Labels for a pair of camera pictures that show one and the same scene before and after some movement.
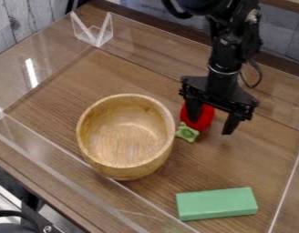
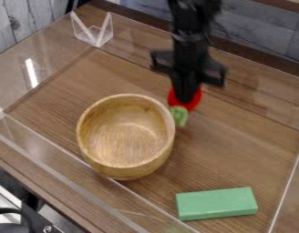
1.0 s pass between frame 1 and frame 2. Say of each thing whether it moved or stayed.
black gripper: moved
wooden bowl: stayed
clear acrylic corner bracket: stayed
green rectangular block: stayed
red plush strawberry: moved
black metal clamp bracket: stayed
